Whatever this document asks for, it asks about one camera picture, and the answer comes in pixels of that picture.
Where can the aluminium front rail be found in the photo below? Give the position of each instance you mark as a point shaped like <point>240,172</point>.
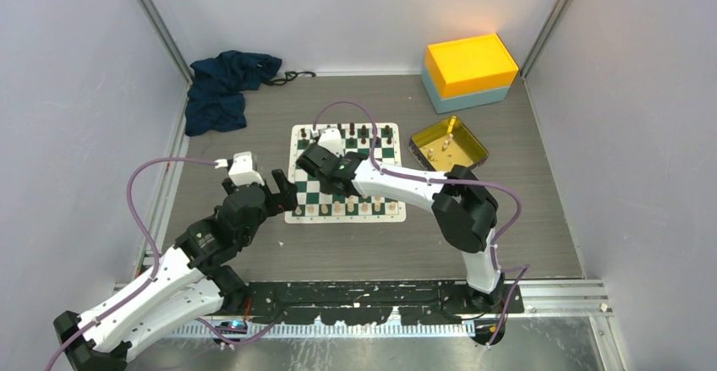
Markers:
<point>390,329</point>

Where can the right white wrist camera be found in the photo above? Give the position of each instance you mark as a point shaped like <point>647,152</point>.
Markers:
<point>330,139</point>

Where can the green white chess board mat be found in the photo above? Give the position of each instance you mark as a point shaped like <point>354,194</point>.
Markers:
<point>357,137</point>

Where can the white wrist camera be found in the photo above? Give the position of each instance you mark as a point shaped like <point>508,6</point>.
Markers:
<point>243,168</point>
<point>330,139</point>

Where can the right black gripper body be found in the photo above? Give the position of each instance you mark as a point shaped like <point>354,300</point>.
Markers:
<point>324,184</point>

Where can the dark blue cloth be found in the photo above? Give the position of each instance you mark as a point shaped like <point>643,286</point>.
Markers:
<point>216,99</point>

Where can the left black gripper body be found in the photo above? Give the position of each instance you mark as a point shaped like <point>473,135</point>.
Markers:
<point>245,236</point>

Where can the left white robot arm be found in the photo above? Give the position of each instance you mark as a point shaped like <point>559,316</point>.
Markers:
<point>190,280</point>

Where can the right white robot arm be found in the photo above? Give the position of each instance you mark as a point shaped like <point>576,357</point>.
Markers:
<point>465,212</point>

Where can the light blue box base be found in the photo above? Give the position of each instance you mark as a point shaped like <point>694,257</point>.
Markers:
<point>459,102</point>

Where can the gold metal tin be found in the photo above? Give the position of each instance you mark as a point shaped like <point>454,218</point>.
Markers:
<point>447,143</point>

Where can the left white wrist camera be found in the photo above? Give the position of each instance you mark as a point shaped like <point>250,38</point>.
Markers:
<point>243,168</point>

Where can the yellow box lid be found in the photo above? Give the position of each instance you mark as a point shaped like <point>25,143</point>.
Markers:
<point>470,65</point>

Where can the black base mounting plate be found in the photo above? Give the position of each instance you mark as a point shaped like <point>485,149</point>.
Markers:
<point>426,302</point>

